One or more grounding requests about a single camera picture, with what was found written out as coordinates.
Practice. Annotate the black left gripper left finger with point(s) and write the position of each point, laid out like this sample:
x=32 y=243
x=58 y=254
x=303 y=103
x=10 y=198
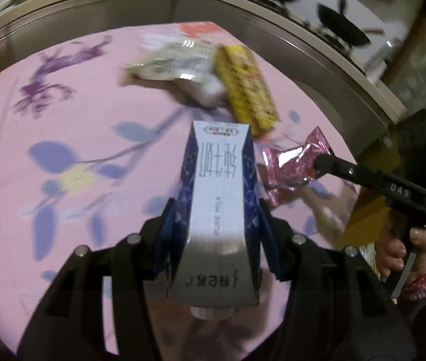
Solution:
x=68 y=322

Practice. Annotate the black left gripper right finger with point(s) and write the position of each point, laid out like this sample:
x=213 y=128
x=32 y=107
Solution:
x=336 y=309

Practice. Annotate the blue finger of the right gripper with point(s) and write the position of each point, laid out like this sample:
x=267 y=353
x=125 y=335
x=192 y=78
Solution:
x=378 y=189

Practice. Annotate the blue white milk carton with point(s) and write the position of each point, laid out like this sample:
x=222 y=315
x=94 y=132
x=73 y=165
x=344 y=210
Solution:
x=215 y=254

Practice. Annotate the pink foil wrapper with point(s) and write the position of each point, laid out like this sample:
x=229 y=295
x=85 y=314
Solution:
x=286 y=171

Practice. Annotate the person's right hand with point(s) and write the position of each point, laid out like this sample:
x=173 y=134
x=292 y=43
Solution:
x=391 y=254

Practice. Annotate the pink patterned tablecloth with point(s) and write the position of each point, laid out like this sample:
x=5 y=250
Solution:
x=85 y=160

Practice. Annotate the yellow snack package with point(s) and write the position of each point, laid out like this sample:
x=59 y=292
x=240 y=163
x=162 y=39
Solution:
x=248 y=93

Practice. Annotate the white printed wrapper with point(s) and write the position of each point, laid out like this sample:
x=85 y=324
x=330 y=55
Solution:
x=190 y=60

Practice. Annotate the black wok wooden handle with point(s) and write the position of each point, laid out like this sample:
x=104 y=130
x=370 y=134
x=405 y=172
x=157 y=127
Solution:
x=337 y=22

